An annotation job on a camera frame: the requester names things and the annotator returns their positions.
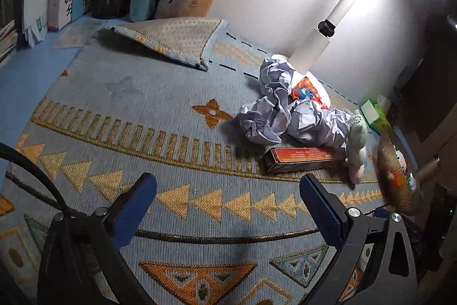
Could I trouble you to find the orange snack packet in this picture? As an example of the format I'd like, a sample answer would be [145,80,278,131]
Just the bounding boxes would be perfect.
[291,77,330,109]

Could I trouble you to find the patterned blue woven mat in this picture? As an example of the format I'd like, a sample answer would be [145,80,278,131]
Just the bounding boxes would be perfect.
[0,17,411,305]

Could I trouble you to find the green-headed plush toy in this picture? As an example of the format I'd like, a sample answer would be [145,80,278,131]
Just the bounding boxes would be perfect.
[346,110,368,184]

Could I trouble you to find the black cable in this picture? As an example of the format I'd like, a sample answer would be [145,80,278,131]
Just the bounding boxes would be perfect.
[0,141,72,220]

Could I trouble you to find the mint green case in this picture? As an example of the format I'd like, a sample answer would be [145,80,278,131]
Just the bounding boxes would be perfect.
[129,0,153,22]

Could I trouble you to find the green tissue box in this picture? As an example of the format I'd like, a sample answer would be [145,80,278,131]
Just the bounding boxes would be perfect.
[360,95,391,135]

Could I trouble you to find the woven golden basket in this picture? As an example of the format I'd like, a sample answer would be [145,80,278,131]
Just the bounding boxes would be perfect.
[377,131,422,216]

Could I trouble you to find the hello kitty white plush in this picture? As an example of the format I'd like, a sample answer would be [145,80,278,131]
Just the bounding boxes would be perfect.
[394,148,409,177]

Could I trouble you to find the long red cardboard box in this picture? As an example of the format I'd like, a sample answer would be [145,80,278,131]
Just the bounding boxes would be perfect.
[262,147,346,174]

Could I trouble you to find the paper pile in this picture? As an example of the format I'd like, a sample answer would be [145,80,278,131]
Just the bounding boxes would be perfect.
[235,55,353,148]

